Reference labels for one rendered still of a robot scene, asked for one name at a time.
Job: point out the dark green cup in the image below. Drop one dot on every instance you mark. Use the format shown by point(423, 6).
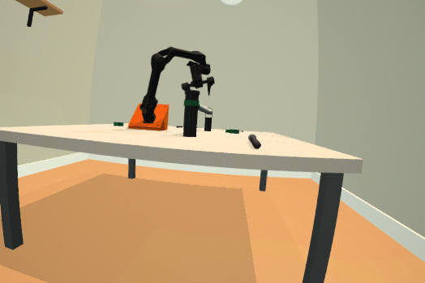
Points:
point(191, 102)

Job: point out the black cylinder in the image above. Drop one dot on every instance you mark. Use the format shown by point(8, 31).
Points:
point(190, 114)

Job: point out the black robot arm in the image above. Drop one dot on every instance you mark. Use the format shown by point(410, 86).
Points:
point(158, 63)

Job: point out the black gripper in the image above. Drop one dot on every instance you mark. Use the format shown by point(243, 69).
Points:
point(197, 79)

